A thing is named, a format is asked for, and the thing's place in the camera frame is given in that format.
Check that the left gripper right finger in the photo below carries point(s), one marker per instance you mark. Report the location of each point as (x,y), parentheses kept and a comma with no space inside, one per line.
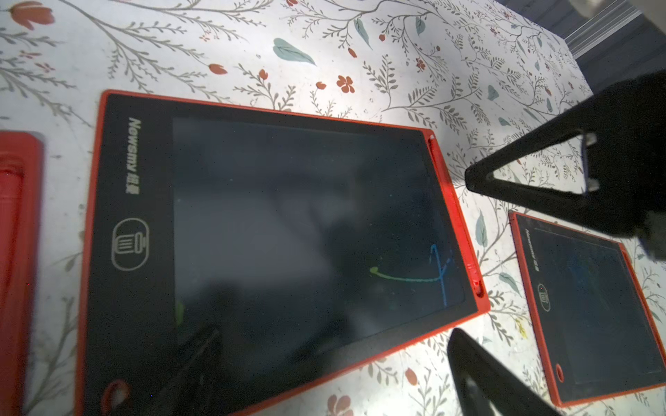
(484,386)

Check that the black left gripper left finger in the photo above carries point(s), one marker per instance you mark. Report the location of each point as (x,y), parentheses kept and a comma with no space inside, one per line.
(189,388)

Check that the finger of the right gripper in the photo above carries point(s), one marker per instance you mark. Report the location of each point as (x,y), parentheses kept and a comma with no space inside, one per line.
(480,178)

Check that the red stylus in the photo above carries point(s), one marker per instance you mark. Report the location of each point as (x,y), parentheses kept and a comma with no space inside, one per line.
(456,218)

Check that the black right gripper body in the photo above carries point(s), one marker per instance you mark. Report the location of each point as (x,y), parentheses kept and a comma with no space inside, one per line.
(628,161)

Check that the red tablet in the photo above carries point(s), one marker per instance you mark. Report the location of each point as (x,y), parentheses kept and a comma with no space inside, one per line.
(596,337)
(21,194)
(315,246)

